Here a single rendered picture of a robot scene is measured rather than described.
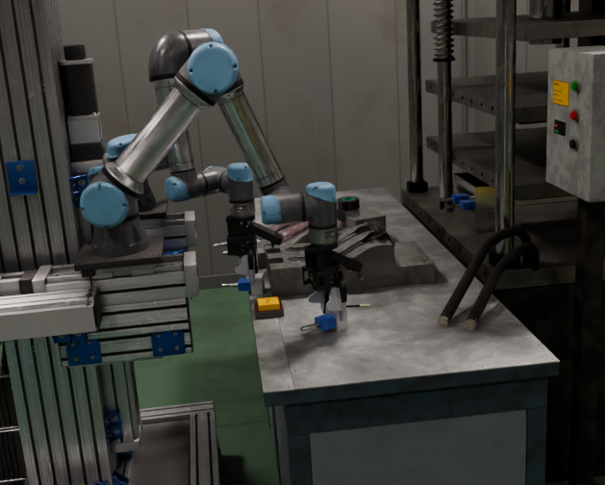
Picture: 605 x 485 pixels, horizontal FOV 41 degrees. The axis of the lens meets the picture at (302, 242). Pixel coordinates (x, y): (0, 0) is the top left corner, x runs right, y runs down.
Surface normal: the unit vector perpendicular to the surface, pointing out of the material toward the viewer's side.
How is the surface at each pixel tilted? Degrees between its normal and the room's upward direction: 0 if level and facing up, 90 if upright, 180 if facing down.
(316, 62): 90
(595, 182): 90
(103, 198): 95
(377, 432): 90
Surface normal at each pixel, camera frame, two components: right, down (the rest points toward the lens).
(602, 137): 0.11, 0.27
